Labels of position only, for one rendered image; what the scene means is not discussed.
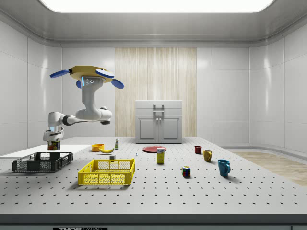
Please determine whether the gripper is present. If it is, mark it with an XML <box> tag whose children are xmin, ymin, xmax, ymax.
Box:
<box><xmin>43</xmin><ymin>129</ymin><xmax>64</xmax><ymax>145</ymax></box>

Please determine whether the flat-sided can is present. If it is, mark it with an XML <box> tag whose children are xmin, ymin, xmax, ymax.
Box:
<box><xmin>47</xmin><ymin>140</ymin><xmax>61</xmax><ymax>151</ymax></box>

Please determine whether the dark grey basket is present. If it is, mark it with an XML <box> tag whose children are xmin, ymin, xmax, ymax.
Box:
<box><xmin>12</xmin><ymin>151</ymin><xmax>74</xmax><ymax>173</ymax></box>

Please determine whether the white board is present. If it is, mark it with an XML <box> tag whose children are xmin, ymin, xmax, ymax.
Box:
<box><xmin>0</xmin><ymin>144</ymin><xmax>93</xmax><ymax>159</ymax></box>

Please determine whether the yellow basket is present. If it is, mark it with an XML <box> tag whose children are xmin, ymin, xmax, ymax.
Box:
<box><xmin>77</xmin><ymin>159</ymin><xmax>136</xmax><ymax>186</ymax></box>

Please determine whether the red plate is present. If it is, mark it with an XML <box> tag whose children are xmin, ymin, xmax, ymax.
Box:
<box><xmin>142</xmin><ymin>145</ymin><xmax>167</xmax><ymax>154</ymax></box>

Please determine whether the white cabinet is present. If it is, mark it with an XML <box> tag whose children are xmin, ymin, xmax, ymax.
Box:
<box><xmin>134</xmin><ymin>100</ymin><xmax>183</xmax><ymax>145</ymax></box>

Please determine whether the yellow and white box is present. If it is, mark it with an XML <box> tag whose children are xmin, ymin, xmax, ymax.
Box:
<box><xmin>156</xmin><ymin>147</ymin><xmax>166</xmax><ymax>165</ymax></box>

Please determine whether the yellow mug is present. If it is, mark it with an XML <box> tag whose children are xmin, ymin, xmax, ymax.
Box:
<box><xmin>202</xmin><ymin>149</ymin><xmax>213</xmax><ymax>162</ymax></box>

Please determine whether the blue mug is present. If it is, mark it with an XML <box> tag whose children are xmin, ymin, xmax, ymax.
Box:
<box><xmin>217</xmin><ymin>159</ymin><xmax>232</xmax><ymax>178</ymax></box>

